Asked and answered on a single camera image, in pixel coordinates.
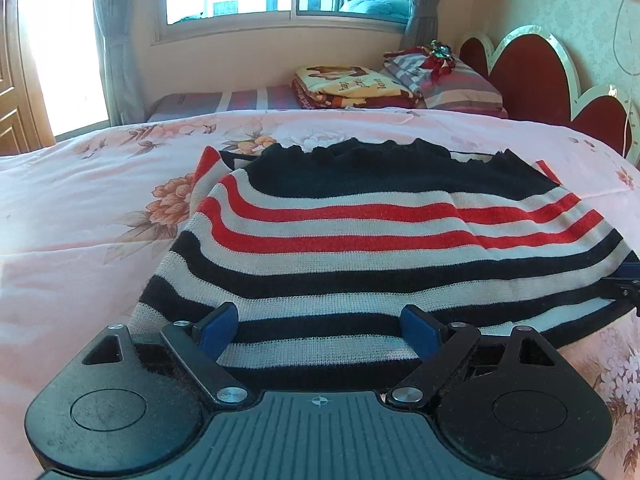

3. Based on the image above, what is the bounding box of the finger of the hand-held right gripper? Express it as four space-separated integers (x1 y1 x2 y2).
602 261 640 313

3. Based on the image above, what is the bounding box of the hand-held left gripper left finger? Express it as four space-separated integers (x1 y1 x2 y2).
75 301 251 406

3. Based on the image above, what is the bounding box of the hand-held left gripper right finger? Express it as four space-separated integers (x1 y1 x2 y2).
387 305 568 406

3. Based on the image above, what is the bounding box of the striped knit sweater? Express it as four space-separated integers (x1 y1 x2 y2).
129 137 640 391

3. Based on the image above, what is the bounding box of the pink floral bedsheet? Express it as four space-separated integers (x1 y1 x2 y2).
0 107 640 461

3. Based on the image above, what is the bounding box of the red scalloped headboard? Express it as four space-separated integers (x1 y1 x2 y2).
457 25 640 166

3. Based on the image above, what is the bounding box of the striped mattress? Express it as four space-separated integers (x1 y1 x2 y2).
145 85 306 123

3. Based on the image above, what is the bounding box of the striped pillow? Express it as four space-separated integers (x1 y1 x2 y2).
382 49 508 118

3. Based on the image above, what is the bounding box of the folded printed blanket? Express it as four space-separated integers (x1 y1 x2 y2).
291 64 426 110

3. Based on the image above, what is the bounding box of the dark patterned cloth bundle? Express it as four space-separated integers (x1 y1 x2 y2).
420 39 458 78

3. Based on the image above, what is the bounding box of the grey curtain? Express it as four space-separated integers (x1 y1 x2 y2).
92 0 151 126
404 0 473 51

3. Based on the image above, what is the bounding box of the brown wooden door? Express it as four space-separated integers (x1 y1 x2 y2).
0 0 56 157

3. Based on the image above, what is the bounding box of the blue quilt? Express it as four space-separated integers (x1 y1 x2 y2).
340 0 416 23

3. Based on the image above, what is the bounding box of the white wall cable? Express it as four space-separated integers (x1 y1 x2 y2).
612 0 640 78

